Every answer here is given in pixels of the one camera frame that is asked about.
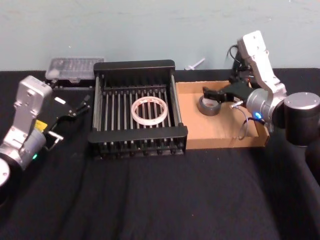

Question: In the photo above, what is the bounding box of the clear plastic case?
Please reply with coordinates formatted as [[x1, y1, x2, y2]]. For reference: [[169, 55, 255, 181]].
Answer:
[[45, 56, 106, 90]]

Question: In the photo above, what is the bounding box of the black corded tool red switch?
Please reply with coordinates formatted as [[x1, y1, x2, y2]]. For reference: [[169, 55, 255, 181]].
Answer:
[[224, 44, 254, 85]]

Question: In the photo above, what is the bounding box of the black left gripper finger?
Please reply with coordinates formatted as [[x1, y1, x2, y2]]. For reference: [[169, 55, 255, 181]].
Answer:
[[74, 94, 92, 111], [72, 104, 92, 118]]

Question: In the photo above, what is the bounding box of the black rack with steel bars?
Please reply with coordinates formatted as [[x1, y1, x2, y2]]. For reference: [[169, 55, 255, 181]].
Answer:
[[87, 59, 189, 160]]

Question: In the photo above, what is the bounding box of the shallow brown cardboard tray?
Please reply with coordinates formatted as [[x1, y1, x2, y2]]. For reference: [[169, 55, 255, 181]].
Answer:
[[174, 79, 270, 150]]

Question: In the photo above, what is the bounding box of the plain pale wall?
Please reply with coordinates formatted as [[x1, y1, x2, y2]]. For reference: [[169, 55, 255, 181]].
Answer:
[[0, 0, 320, 74]]

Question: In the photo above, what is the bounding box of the white tape roll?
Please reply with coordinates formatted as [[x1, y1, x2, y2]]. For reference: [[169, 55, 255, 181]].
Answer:
[[130, 97, 167, 124]]

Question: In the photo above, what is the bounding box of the small white three-armed plastic piece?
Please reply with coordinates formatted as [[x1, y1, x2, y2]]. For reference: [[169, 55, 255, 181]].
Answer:
[[184, 57, 206, 71]]

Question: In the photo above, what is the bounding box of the silver tape roll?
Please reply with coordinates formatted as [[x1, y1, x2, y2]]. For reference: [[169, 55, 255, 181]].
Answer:
[[197, 95, 222, 117]]

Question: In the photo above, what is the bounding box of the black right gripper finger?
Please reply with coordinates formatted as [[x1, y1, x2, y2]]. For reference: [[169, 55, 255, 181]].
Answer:
[[201, 86, 227, 98], [207, 94, 227, 105]]

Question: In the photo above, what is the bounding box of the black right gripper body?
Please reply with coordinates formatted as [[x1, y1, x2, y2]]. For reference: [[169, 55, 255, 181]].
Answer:
[[219, 79, 252, 104]]

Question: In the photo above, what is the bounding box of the black table cloth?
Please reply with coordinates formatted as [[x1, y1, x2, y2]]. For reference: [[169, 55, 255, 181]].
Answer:
[[0, 67, 320, 240]]

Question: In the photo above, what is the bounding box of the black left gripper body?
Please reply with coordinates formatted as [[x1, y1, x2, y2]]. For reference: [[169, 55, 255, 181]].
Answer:
[[37, 89, 78, 150]]

